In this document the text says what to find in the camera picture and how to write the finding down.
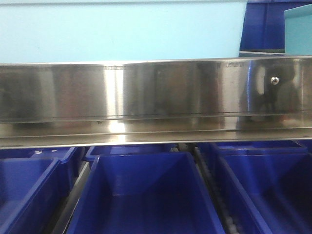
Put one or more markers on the roller track left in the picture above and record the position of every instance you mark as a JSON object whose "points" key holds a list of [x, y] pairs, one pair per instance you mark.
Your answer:
{"points": [[60, 220]]}

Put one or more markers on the dark blue bin rear centre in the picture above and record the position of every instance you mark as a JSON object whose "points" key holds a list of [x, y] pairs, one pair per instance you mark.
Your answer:
{"points": [[127, 150]]}

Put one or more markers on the light blue plastic bin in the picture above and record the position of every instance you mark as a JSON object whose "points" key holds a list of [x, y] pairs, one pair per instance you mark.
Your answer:
{"points": [[93, 30]]}

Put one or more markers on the dark blue bin upper shelf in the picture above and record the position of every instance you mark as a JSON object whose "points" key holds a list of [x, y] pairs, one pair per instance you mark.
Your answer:
{"points": [[264, 25]]}

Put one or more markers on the dark blue bin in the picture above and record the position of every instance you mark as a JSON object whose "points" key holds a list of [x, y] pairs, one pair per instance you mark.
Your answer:
{"points": [[127, 150], [268, 194], [145, 194], [31, 188], [252, 147]]}

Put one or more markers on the roller track right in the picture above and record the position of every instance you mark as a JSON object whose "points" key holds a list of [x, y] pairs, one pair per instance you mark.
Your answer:
{"points": [[205, 159]]}

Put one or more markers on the rail screw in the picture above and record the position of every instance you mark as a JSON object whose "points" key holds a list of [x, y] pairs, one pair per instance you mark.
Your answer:
{"points": [[274, 80]]}

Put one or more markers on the stainless steel shelf front rail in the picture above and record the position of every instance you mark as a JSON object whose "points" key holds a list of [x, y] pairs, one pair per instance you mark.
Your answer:
{"points": [[160, 101]]}

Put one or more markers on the dark blue bin left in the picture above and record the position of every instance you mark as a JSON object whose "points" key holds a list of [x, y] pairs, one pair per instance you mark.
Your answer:
{"points": [[31, 188]]}

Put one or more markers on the roller track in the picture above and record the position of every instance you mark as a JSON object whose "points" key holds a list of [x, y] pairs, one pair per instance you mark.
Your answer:
{"points": [[205, 159], [60, 220]]}

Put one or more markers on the dark blue bin rear right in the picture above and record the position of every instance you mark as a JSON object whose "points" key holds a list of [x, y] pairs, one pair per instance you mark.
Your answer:
{"points": [[252, 147]]}

